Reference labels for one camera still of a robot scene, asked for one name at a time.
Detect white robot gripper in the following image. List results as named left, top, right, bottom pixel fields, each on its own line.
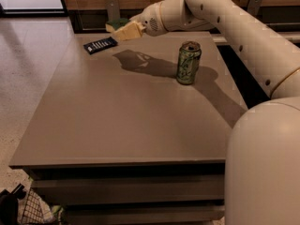
left=113, top=3, right=166, bottom=41

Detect green and yellow sponge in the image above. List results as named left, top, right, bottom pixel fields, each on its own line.
left=105, top=18, right=129, bottom=33

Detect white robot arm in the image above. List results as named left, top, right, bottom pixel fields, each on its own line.
left=115, top=0, right=300, bottom=225

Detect blue rxbar blueberry wrapper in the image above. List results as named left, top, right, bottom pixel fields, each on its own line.
left=83, top=37, right=118, bottom=54

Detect green soda can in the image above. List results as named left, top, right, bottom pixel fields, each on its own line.
left=176, top=41, right=202, bottom=85

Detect grey drawer cabinet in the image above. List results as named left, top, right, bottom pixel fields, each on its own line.
left=10, top=32, right=247, bottom=214

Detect upper grey drawer front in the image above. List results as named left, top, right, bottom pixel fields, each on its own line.
left=32, top=175, right=224, bottom=205

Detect grey drawer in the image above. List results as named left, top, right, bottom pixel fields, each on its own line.
left=67, top=206, right=224, bottom=225
left=32, top=175, right=224, bottom=205

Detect lower grey drawer front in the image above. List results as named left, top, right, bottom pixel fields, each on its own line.
left=67, top=206, right=224, bottom=225

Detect black object on floor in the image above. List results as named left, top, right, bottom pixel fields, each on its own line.
left=0, top=184, right=26, bottom=225

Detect left metal bracket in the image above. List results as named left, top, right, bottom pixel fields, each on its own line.
left=105, top=0, right=121, bottom=21

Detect metal bracket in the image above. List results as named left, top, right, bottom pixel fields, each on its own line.
left=105, top=0, right=121, bottom=21
left=247, top=0, right=263, bottom=17

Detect horizontal metal rail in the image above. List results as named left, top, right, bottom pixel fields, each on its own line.
left=82, top=22, right=300, bottom=33

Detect right metal bracket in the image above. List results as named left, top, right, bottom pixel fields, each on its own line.
left=247, top=0, right=263, bottom=17

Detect wire basket with cloth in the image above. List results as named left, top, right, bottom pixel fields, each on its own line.
left=18, top=188, right=62, bottom=225

